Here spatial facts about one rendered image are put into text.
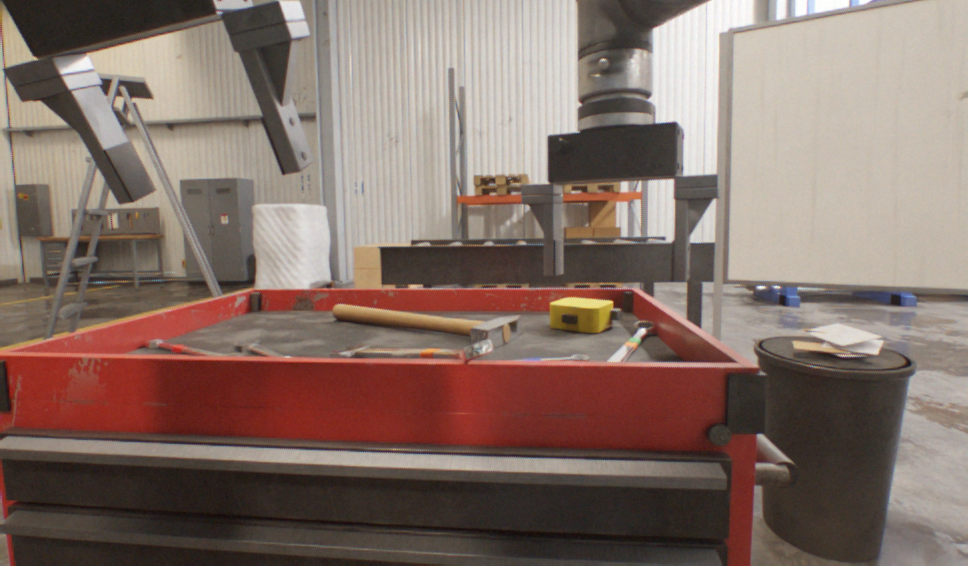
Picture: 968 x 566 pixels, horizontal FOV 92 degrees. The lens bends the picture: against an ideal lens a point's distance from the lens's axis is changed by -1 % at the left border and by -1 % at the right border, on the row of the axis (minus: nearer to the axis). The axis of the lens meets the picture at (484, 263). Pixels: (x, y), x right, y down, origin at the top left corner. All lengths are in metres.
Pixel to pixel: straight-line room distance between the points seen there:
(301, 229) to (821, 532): 6.32
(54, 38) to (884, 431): 1.92
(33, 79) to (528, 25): 8.70
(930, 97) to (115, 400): 2.74
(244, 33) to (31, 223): 12.26
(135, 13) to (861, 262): 2.59
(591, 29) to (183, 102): 10.41
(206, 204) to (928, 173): 9.24
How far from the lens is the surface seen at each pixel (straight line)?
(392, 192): 8.75
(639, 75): 0.51
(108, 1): 0.38
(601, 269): 3.49
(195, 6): 0.35
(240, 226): 9.31
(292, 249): 7.03
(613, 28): 0.52
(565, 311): 0.71
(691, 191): 0.49
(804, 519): 1.97
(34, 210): 12.51
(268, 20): 0.34
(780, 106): 2.67
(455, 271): 3.45
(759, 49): 2.73
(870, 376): 1.76
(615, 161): 0.50
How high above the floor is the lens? 1.07
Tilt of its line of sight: 5 degrees down
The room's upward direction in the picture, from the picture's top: 1 degrees counter-clockwise
